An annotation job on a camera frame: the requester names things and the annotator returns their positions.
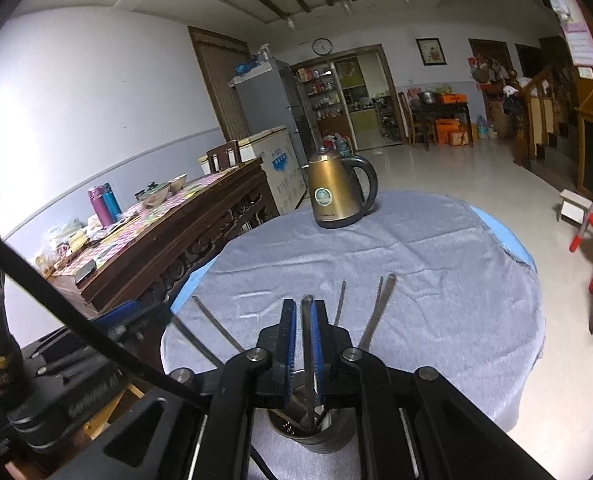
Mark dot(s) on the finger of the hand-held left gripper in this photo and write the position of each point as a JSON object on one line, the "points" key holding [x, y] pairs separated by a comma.
{"points": [[155, 320], [121, 316]]}

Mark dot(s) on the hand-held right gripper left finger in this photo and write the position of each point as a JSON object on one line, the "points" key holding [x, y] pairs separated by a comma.
{"points": [[289, 340]]}

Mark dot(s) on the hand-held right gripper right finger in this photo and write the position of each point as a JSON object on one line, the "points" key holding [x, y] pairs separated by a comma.
{"points": [[319, 340]]}

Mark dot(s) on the metal utensil holder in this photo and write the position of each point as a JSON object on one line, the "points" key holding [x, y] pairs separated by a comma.
{"points": [[326, 437]]}

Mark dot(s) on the black phone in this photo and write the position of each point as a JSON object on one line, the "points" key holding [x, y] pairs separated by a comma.
{"points": [[85, 272]]}

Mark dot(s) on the carved wooden sideboard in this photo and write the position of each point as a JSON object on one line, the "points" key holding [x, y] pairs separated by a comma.
{"points": [[186, 250]]}

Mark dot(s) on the pile of snack packets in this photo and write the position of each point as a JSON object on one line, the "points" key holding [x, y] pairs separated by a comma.
{"points": [[69, 242]]}

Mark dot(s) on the checkered table runner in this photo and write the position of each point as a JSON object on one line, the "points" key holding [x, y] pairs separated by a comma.
{"points": [[141, 227]]}

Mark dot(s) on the purple bottle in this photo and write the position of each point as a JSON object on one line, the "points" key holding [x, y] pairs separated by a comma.
{"points": [[99, 207]]}

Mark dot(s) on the blue bottle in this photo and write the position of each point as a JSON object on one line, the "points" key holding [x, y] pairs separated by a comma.
{"points": [[112, 205]]}

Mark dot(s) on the grey tablecloth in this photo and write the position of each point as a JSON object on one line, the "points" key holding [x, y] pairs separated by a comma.
{"points": [[426, 285]]}

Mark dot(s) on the lidded bowl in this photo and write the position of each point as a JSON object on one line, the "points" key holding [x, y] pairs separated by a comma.
{"points": [[155, 195]]}

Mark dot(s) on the glass bowl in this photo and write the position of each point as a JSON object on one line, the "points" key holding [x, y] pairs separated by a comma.
{"points": [[178, 183]]}

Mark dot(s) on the gold electric kettle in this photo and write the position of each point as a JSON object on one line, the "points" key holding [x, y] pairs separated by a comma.
{"points": [[334, 195]]}

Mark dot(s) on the white chest freezer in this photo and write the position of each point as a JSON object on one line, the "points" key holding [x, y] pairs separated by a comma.
{"points": [[276, 165]]}

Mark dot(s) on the wooden chair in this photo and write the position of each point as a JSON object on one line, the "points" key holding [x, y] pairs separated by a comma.
{"points": [[224, 155]]}

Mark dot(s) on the blue water jug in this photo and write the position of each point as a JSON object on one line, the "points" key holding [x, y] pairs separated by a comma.
{"points": [[344, 146]]}

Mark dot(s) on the blue table cover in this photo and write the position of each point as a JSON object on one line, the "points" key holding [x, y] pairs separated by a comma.
{"points": [[501, 235]]}

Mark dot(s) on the glass door cabinet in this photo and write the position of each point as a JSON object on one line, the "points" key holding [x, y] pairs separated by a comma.
{"points": [[361, 105]]}

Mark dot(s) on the grey refrigerator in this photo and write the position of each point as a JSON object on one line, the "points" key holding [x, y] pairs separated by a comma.
{"points": [[266, 100]]}

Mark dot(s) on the brown curtain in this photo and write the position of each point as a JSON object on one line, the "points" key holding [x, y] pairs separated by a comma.
{"points": [[221, 85]]}

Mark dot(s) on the orange cardboard boxes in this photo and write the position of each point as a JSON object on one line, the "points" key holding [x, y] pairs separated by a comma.
{"points": [[451, 132]]}

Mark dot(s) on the dark wooden table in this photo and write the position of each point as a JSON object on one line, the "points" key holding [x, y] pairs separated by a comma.
{"points": [[421, 115]]}

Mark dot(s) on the metal basin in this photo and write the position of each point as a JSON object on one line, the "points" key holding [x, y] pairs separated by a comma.
{"points": [[428, 97]]}

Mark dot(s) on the clear water jug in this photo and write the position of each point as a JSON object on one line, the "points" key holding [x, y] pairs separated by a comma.
{"points": [[486, 129]]}

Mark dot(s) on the flat orange box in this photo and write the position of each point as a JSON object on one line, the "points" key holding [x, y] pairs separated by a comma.
{"points": [[452, 98]]}

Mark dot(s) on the small white stool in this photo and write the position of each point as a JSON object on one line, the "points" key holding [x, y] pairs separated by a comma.
{"points": [[573, 207]]}

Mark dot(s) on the wooden stair railing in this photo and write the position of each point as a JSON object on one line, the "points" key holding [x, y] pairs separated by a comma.
{"points": [[541, 125]]}

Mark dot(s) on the framed picture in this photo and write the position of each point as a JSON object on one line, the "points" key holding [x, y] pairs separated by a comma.
{"points": [[432, 51]]}

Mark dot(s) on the hanging bags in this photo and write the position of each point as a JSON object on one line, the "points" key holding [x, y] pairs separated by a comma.
{"points": [[488, 72]]}

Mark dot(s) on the round wall clock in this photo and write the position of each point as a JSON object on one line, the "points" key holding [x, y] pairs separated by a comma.
{"points": [[322, 46]]}

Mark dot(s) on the pink wall calendar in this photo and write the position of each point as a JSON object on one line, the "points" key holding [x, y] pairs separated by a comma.
{"points": [[578, 35]]}

